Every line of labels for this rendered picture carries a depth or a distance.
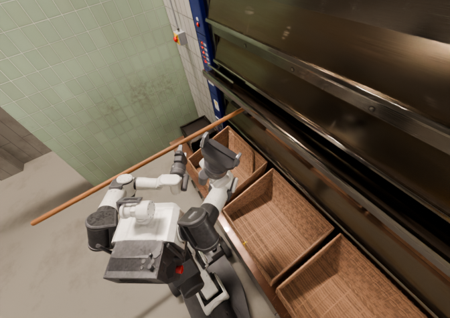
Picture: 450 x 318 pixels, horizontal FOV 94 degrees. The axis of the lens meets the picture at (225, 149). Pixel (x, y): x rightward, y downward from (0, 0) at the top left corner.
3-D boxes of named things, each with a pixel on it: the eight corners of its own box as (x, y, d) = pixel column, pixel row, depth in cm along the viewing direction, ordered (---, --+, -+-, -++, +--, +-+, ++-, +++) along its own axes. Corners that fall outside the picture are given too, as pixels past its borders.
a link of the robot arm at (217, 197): (236, 193, 111) (221, 223, 92) (213, 185, 114) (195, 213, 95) (239, 175, 106) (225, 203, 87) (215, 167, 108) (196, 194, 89)
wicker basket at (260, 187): (272, 185, 178) (273, 165, 158) (326, 242, 144) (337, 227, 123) (223, 217, 166) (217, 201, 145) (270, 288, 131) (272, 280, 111)
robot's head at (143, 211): (155, 223, 80) (144, 214, 74) (130, 224, 81) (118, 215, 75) (159, 207, 84) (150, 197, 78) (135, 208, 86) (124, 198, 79)
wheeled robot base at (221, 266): (263, 310, 169) (262, 307, 144) (207, 359, 155) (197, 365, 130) (221, 242, 207) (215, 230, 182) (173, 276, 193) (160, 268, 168)
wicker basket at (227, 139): (232, 144, 215) (228, 124, 195) (268, 181, 181) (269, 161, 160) (190, 168, 202) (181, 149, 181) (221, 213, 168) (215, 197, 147)
